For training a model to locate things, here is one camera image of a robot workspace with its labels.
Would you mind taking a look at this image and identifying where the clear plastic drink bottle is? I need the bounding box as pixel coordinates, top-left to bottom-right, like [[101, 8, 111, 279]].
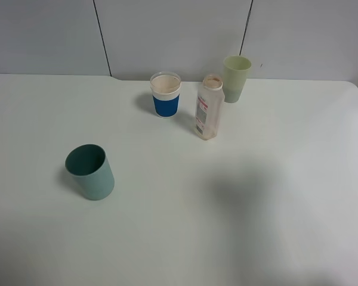
[[195, 74, 225, 141]]

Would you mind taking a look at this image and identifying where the blue sleeved clear cup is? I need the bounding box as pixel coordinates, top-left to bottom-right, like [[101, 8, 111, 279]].
[[150, 71, 181, 118]]

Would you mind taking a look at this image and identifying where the teal green plastic cup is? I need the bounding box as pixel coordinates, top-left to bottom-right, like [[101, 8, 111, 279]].
[[65, 144, 115, 200]]

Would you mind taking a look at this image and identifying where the light green plastic cup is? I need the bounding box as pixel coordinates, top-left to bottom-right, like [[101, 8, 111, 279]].
[[222, 55, 252, 103]]

